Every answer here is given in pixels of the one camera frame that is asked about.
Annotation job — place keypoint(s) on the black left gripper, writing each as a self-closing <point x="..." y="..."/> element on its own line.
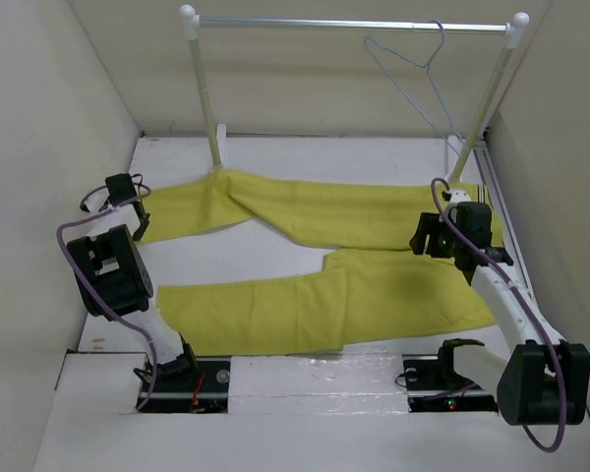
<point x="141" y="230"/>

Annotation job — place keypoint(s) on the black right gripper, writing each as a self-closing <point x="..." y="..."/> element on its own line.
<point x="430" y="223"/>

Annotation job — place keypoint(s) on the yellow-green trousers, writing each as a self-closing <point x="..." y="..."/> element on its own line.
<point x="371" y="286"/>

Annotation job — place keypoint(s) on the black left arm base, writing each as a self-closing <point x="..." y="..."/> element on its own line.
<point x="204" y="391"/>

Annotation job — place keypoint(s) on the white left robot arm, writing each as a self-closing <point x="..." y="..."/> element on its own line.
<point x="114" y="282"/>

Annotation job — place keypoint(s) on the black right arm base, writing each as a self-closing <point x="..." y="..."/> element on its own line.
<point x="432" y="385"/>

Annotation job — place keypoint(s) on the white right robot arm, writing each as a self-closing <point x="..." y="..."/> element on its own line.
<point x="545" y="379"/>

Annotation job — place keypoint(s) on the white and silver clothes rack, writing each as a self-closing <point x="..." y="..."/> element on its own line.
<point x="313" y="78"/>

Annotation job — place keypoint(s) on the aluminium rail at right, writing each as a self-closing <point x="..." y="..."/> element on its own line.
<point x="490" y="180"/>

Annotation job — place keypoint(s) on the light blue wire hanger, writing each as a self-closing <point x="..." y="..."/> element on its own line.
<point x="414" y="80"/>

